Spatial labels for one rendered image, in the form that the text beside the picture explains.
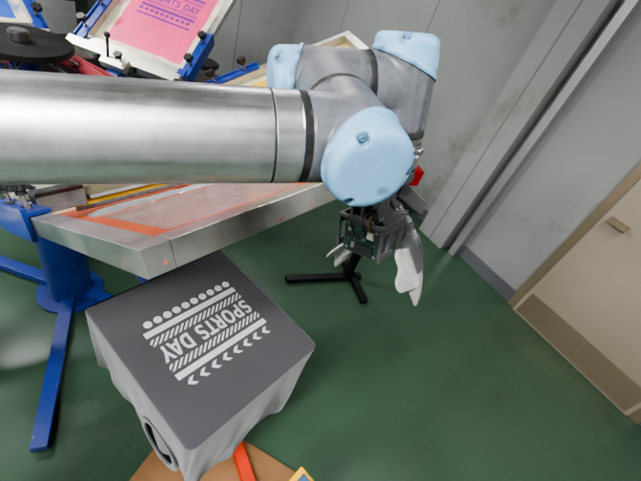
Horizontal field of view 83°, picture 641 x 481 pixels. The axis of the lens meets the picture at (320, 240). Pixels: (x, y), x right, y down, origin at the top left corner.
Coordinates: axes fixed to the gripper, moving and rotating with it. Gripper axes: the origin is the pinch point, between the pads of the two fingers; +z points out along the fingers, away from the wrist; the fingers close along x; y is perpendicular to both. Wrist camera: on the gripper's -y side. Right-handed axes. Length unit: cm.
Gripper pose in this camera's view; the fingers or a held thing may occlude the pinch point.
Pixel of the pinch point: (375, 283)
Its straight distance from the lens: 60.3
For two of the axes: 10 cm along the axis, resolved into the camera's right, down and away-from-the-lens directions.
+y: -6.3, 3.4, -7.0
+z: -0.7, 8.7, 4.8
